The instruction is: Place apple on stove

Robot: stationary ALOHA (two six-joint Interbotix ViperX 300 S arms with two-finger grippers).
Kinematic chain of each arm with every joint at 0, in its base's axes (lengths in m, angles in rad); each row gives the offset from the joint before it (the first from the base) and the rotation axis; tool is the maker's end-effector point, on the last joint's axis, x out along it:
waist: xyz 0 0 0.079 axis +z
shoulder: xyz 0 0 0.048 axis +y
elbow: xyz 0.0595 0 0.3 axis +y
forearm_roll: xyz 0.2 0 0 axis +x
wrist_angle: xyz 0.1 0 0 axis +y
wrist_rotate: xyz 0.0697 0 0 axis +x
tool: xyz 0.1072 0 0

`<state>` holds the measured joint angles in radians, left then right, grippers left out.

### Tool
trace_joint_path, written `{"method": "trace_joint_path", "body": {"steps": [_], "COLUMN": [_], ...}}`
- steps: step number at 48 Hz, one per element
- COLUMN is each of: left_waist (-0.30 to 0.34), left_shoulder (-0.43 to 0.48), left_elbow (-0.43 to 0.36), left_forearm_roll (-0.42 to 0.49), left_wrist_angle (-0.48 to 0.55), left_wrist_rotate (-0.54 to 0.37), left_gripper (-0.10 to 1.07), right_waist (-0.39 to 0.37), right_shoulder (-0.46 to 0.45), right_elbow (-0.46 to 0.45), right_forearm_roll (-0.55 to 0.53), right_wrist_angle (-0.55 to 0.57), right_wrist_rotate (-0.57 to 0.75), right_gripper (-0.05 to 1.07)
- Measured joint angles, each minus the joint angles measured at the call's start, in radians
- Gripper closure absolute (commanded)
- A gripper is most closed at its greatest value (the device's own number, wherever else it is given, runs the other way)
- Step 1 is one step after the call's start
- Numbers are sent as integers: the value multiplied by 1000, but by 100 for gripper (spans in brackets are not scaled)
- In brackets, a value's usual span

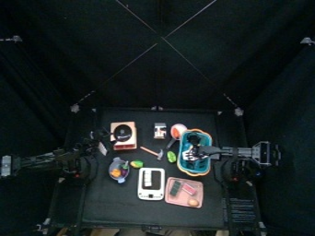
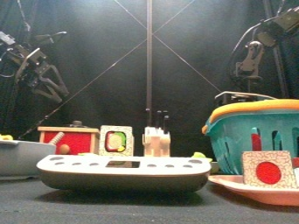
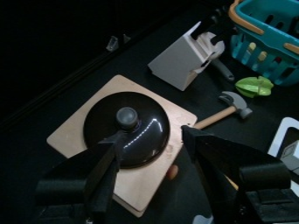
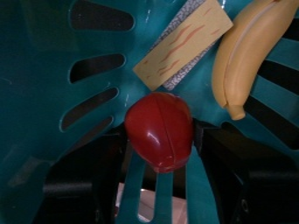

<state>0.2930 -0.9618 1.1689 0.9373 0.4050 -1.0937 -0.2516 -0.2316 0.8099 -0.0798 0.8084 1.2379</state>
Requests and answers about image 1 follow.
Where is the red wooden toy stove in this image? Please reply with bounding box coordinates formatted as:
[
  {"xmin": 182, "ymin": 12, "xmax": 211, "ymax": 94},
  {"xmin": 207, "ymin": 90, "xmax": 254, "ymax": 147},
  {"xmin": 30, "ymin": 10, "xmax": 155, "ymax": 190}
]
[{"xmin": 108, "ymin": 121, "xmax": 139, "ymax": 151}]

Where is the black white toy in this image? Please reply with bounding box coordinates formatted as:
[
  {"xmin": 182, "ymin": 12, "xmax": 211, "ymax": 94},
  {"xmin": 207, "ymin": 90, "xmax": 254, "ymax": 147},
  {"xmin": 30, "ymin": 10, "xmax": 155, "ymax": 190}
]
[{"xmin": 182, "ymin": 148, "xmax": 199, "ymax": 162}]

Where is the teal basket orange rim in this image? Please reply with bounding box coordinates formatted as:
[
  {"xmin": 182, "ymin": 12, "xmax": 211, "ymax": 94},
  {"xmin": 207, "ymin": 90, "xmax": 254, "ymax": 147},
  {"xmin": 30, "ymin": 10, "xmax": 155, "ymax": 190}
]
[{"xmin": 177, "ymin": 128, "xmax": 214, "ymax": 177}]

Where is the grey toy utensil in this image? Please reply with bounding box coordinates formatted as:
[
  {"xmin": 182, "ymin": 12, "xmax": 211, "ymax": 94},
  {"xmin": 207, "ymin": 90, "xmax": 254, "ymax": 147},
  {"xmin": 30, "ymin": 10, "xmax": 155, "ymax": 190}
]
[{"xmin": 166, "ymin": 137, "xmax": 179, "ymax": 150}]

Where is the toy sushi block green filling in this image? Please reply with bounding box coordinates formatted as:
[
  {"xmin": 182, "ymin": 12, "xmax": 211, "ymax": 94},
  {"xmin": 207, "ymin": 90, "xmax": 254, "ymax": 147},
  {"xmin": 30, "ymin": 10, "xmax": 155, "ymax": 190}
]
[{"xmin": 152, "ymin": 122, "xmax": 169, "ymax": 140}]

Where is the red toy sushi block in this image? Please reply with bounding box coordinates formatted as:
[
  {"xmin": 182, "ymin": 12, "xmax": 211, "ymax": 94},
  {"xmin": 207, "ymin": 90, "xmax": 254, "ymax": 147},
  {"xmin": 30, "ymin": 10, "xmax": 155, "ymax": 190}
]
[{"xmin": 182, "ymin": 183, "xmax": 198, "ymax": 195}]

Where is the yellow green toy fruit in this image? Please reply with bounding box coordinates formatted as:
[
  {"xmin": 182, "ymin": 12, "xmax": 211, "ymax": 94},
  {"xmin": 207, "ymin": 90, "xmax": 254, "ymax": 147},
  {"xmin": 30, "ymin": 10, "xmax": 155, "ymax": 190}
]
[{"xmin": 130, "ymin": 159, "xmax": 146, "ymax": 170}]

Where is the toy sushi roll block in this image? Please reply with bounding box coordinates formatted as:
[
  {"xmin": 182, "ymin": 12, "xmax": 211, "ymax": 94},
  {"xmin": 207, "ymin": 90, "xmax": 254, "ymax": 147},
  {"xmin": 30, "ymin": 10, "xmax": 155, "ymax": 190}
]
[{"xmin": 169, "ymin": 180, "xmax": 183, "ymax": 197}]

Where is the grey toy pot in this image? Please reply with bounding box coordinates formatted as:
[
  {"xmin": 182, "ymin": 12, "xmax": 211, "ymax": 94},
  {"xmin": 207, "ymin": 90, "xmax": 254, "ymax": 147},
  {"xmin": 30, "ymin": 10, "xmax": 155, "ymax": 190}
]
[{"xmin": 107, "ymin": 156, "xmax": 132, "ymax": 184}]

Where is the pink plastic tray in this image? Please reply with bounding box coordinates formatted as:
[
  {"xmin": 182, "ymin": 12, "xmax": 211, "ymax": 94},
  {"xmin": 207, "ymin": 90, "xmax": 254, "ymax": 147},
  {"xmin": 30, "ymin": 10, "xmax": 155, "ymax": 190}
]
[{"xmin": 165, "ymin": 176, "xmax": 206, "ymax": 209}]

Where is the white toy kitchen appliance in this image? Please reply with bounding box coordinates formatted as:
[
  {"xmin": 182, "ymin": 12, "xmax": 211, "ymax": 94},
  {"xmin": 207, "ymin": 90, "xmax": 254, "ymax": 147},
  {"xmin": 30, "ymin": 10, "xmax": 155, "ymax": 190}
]
[{"xmin": 136, "ymin": 167, "xmax": 167, "ymax": 202}]

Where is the thin white cord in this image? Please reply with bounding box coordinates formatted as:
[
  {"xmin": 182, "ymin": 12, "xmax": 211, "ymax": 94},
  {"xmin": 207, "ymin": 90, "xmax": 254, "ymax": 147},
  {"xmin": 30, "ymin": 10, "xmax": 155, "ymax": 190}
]
[
  {"xmin": 75, "ymin": 0, "xmax": 218, "ymax": 107},
  {"xmin": 115, "ymin": 0, "xmax": 241, "ymax": 109}
]

